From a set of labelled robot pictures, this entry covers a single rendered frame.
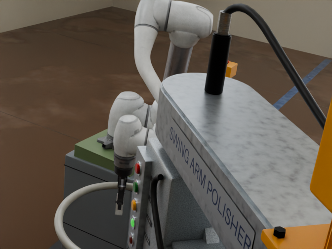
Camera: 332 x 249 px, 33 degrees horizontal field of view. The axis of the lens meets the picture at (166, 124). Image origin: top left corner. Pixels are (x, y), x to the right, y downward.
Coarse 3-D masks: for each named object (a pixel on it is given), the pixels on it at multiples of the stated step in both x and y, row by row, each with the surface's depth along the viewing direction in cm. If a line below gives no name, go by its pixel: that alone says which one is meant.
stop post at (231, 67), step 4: (228, 64) 348; (232, 64) 349; (236, 64) 351; (228, 68) 344; (232, 68) 346; (236, 68) 353; (228, 72) 345; (232, 72) 348; (228, 76) 346; (232, 76) 350
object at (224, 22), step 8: (224, 16) 111; (224, 24) 112; (216, 32) 114; (224, 32) 113; (216, 40) 113; (224, 40) 113; (216, 48) 114; (224, 48) 113; (216, 56) 114; (224, 56) 114; (208, 64) 116; (216, 64) 115; (224, 64) 115; (208, 72) 116; (216, 72) 115; (224, 72) 116; (208, 80) 117; (216, 80) 116; (224, 80) 118; (208, 88) 117; (216, 88) 117
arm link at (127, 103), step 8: (120, 96) 269; (128, 96) 268; (136, 96) 269; (120, 104) 267; (128, 104) 266; (136, 104) 267; (144, 104) 273; (112, 112) 270; (120, 112) 267; (128, 112) 266; (136, 112) 267; (144, 112) 269; (112, 120) 271; (144, 120) 268; (112, 128) 272; (112, 136) 273
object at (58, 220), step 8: (96, 184) 222; (104, 184) 223; (112, 184) 224; (128, 184) 225; (80, 192) 217; (88, 192) 220; (64, 200) 211; (72, 200) 213; (64, 208) 207; (56, 216) 202; (56, 224) 198; (56, 232) 196; (64, 232) 195; (64, 240) 192; (72, 248) 189
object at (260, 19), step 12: (228, 12) 111; (252, 12) 106; (264, 24) 104; (276, 48) 102; (288, 60) 101; (288, 72) 100; (300, 84) 99; (312, 96) 98; (312, 108) 97; (324, 120) 95
